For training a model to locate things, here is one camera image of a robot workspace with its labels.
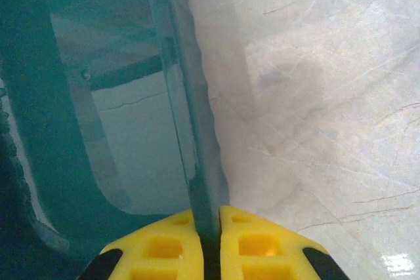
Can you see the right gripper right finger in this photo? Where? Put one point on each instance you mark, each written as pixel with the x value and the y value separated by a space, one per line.
pixel 262 250

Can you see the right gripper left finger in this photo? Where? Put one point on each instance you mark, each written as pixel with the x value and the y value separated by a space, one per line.
pixel 157 250

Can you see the teal plastic container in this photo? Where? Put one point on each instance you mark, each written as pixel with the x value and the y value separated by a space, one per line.
pixel 33 96

